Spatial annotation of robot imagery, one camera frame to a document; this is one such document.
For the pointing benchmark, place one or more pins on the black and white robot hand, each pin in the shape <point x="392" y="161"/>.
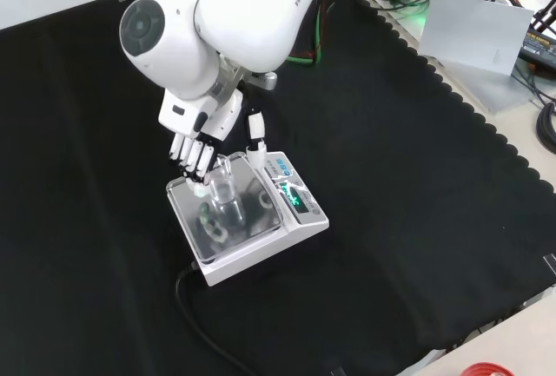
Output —
<point x="208" y="133"/>

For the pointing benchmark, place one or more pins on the small clear glass beaker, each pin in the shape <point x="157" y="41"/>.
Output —
<point x="223" y="187"/>

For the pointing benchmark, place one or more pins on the white electronic balance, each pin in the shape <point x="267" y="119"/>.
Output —
<point x="243" y="215"/>

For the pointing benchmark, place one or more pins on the black scalloped bench cloth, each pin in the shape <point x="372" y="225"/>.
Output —
<point x="304" y="219"/>

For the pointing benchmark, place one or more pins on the pale grey board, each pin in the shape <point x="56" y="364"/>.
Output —
<point x="475" y="35"/>

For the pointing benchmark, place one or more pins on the black power adapter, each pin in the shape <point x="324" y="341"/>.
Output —
<point x="538" y="48"/>

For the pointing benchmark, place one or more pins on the red round object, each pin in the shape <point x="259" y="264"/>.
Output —
<point x="486" y="369"/>

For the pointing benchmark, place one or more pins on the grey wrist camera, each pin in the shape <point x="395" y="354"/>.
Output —
<point x="262" y="80"/>

